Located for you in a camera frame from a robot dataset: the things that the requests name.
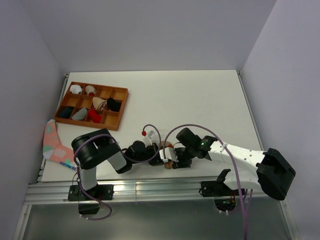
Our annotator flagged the beige red rolled sock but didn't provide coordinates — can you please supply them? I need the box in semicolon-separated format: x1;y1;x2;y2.
85;85;97;97

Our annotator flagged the white rolled sock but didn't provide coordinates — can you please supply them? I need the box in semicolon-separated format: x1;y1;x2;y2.
69;84;83;95

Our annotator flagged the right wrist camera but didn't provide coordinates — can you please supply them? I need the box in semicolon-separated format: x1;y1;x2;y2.
159;147;178;163

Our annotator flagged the aluminium frame rail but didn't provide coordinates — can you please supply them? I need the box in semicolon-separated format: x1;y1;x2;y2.
23;174;287;205

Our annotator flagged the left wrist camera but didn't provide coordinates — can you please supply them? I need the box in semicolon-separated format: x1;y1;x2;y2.
141;130;157;147

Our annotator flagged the grey rolled sock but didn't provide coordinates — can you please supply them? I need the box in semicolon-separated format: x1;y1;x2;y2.
71;108;88;121

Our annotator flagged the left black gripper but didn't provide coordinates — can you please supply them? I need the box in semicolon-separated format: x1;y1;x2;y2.
131;143;166;167

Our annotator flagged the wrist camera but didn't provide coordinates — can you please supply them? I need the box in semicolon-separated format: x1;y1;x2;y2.
159;147;178;163
141;130;157;147

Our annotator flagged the pink patterned sock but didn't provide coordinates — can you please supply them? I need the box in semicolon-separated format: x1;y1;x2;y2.
42;119;76;171

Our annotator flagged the brown argyle sock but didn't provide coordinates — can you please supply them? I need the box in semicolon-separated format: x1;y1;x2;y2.
160;140;174;169

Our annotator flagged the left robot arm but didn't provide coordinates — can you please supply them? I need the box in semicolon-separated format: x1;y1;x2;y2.
71;128;163;200

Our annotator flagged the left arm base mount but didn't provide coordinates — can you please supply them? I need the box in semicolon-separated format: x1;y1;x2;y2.
67;184;114;216

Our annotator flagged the dark teal rolled sock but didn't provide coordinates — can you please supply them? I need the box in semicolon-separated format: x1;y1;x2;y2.
57;106;74;119

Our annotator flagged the orange compartment tray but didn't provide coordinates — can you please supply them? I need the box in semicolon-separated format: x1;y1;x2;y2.
54;81;129;131

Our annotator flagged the black rolled sock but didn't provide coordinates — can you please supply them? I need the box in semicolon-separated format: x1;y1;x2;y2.
107;97;122;113

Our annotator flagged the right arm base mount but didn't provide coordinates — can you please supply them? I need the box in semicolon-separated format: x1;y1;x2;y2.
198;180;239;213

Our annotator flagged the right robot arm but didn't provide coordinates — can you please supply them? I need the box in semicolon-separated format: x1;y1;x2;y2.
176;127;296;201

